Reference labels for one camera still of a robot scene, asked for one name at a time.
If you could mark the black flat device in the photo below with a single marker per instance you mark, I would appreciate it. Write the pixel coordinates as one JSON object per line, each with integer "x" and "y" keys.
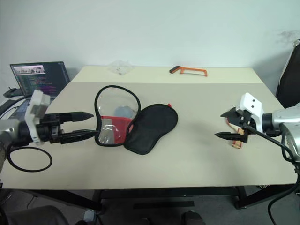
{"x": 7, "y": 105}

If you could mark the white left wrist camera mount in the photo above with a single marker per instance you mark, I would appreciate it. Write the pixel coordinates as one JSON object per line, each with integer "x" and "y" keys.
{"x": 35, "y": 110}

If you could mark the black floor strip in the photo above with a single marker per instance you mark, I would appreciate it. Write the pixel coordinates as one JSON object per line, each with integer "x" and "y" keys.
{"x": 164, "y": 205}

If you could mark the black table frame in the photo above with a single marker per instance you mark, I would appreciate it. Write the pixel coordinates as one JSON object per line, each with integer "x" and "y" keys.
{"x": 164, "y": 192}

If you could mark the clear plastic bag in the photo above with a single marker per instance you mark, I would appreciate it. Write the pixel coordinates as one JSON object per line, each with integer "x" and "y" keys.
{"x": 120, "y": 66}

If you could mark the orange hacksaw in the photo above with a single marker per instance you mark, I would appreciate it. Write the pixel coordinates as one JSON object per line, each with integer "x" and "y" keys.
{"x": 194, "y": 69}

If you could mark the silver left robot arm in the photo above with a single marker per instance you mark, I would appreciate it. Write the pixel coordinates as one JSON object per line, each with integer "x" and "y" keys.
{"x": 9, "y": 131}

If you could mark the black remote controller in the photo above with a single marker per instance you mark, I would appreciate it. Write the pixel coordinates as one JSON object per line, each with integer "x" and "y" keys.
{"x": 11, "y": 92}

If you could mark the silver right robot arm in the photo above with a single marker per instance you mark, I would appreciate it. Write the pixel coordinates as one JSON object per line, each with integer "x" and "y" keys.
{"x": 284, "y": 117}

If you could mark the grey-blue round sponge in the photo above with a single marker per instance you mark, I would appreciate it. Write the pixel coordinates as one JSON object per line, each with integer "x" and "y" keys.
{"x": 123, "y": 111}

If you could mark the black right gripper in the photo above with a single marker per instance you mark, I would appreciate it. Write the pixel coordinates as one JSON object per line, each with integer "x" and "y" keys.
{"x": 241, "y": 120}

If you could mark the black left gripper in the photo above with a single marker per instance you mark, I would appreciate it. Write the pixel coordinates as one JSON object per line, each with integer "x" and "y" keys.
{"x": 48, "y": 131}

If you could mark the dark rounded shape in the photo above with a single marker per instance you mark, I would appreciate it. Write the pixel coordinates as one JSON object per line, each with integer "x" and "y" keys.
{"x": 193, "y": 218}

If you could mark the open laptop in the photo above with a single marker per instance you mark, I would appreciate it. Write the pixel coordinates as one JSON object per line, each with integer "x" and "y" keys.
{"x": 39, "y": 77}

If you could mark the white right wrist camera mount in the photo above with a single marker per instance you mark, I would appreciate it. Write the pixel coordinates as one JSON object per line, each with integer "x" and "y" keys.
{"x": 254, "y": 105}

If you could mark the black and red paddle case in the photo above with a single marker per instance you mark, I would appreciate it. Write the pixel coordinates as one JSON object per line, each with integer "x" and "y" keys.
{"x": 154, "y": 126}

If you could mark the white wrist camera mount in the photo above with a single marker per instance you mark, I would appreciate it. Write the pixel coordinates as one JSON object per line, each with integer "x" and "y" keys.
{"x": 254, "y": 105}
{"x": 35, "y": 110}

